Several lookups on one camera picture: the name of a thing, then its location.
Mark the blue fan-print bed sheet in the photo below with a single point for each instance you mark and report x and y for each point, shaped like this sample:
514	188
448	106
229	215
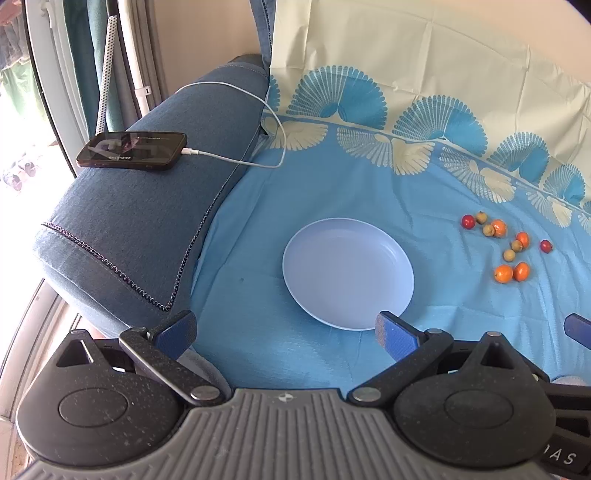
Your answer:
351	175

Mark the teal curtain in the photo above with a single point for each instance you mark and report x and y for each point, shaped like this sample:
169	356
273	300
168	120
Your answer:
92	32

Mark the red cherry tomato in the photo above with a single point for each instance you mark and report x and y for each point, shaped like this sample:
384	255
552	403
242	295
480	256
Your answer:
546	246
468	222

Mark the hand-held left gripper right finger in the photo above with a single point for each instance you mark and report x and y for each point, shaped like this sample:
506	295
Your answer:
392	333

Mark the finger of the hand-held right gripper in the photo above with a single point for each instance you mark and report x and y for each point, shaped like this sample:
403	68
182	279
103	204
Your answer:
579	325

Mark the tan longan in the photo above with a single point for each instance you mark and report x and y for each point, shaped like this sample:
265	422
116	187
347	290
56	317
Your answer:
509	255
481	216
516	246
488	230

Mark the white rack pole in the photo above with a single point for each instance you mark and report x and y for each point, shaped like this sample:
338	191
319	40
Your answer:
134	50

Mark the light shoe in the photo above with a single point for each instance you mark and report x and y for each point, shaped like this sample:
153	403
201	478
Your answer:
11	181
28	167

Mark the blue denim sofa armrest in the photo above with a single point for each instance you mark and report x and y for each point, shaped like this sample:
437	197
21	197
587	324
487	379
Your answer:
138	221

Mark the small orange kumquat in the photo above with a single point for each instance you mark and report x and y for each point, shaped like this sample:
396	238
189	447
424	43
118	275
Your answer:
503	273
521	272
499	227
522	238

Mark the grey round cushion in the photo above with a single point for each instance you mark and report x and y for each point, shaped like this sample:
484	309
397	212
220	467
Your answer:
207	369

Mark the white dotted pole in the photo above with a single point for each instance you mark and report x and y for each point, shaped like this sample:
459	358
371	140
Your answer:
106	78

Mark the black smartphone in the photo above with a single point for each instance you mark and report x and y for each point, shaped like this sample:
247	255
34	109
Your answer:
131	150

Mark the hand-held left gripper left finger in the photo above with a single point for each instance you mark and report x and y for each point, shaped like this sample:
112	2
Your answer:
175	331

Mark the light blue plate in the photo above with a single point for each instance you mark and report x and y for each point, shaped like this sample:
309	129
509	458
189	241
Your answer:
346	272

